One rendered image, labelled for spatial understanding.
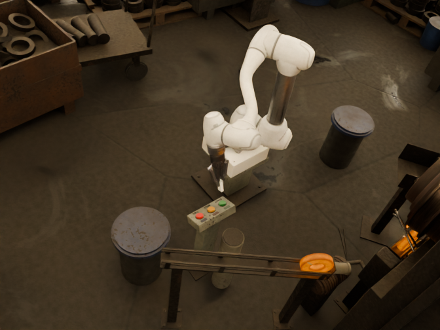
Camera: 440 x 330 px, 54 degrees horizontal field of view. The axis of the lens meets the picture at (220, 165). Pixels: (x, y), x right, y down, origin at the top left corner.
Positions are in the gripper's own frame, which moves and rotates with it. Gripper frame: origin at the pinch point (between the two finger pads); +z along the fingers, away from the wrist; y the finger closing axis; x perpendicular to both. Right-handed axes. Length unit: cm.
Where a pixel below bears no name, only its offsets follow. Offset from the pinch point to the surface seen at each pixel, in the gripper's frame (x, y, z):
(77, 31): 197, 13, -41
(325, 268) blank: -59, 14, 24
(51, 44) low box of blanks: 186, -13, -39
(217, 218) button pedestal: -5.4, -7.6, 14.7
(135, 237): 21, -44, 23
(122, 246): 20, -52, 23
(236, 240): -14.9, -3.5, 26.5
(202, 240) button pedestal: 5.2, -12.4, 34.8
